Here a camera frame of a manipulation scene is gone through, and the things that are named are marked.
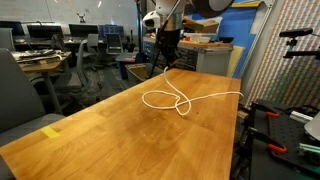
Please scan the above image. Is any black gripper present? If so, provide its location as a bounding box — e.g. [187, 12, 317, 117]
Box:
[155, 28, 183, 68]

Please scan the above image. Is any white rope with black end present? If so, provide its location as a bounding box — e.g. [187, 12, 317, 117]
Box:
[141, 65, 245, 117]

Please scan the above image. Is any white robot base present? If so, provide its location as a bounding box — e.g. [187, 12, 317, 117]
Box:
[303, 111, 320, 141]

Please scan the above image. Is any black tripod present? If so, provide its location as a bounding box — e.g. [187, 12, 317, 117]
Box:
[148, 0, 177, 79]

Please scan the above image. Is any grey bin with cardboard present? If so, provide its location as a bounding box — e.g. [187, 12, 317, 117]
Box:
[124, 62, 166, 86]

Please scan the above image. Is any grey drawer workbench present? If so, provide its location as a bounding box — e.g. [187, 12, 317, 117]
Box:
[142, 36, 234, 77]

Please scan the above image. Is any cardboard box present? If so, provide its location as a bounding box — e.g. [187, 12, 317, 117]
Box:
[199, 19, 221, 34]

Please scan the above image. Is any black office chair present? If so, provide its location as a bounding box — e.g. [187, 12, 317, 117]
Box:
[105, 33, 124, 56]

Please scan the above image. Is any beige leaning board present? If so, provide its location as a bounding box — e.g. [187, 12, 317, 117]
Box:
[226, 45, 245, 78]

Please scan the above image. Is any grey mesh office chair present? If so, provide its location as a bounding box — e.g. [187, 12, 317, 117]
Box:
[74, 39, 101, 101]

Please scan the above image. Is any yellow spirit level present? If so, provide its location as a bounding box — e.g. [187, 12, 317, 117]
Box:
[231, 1, 261, 8]

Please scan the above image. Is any dark office chair with jacket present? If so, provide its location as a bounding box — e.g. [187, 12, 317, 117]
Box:
[50, 33, 67, 52]

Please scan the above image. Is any multicolour patterned panel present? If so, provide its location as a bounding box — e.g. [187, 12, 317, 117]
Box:
[246, 0, 320, 109]

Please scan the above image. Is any cluttered wooden desk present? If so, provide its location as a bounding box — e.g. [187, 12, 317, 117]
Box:
[11, 49, 73, 116]

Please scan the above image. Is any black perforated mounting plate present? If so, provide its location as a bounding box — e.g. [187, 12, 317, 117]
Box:
[249, 98, 320, 176]

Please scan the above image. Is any silver aluminium extrusion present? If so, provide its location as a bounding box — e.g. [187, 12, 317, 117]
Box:
[289, 110, 315, 125]

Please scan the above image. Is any yellow tape strip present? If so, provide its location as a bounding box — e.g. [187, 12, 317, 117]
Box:
[40, 125, 61, 139]

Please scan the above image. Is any grey padded office chair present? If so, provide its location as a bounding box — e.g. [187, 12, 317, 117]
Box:
[0, 48, 66, 180]

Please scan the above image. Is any green extrusion piece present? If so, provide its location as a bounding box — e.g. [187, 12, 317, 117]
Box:
[298, 142, 320, 158]

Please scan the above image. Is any white diagonal rail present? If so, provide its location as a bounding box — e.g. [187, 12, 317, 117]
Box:
[238, 0, 278, 79]

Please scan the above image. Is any orange-handled black clamp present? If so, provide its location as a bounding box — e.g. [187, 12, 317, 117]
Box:
[246, 126, 288, 155]
[251, 101, 280, 119]

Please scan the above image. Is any black camera on stand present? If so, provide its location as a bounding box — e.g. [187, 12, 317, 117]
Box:
[279, 27, 320, 61]

